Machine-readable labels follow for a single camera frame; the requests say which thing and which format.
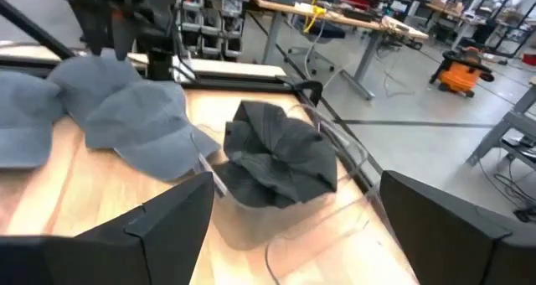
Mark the blue-grey baseball cap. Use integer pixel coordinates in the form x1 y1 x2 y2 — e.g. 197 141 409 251
0 70 66 169
47 53 146 129
83 80 222 182

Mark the wooden top workbench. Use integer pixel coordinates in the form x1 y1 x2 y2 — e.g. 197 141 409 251
250 0 430 101

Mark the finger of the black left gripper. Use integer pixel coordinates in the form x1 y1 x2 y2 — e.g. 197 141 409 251
82 20 105 57
111 12 137 63

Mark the yellow cable on workbench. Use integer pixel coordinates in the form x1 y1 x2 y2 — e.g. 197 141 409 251
303 0 328 34

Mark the grey metal table frame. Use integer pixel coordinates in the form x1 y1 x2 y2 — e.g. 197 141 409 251
465 75 536 169

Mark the orange shop vacuum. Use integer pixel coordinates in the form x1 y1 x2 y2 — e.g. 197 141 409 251
429 45 496 99

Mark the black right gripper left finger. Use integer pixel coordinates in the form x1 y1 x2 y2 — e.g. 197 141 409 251
75 171 216 285

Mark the dark office chair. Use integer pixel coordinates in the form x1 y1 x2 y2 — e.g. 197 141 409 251
288 19 347 75

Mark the clear plastic bin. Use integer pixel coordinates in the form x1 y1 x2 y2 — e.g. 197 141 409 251
196 102 372 252
262 211 378 285

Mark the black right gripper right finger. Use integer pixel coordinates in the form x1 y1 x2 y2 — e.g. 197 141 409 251
379 170 536 285

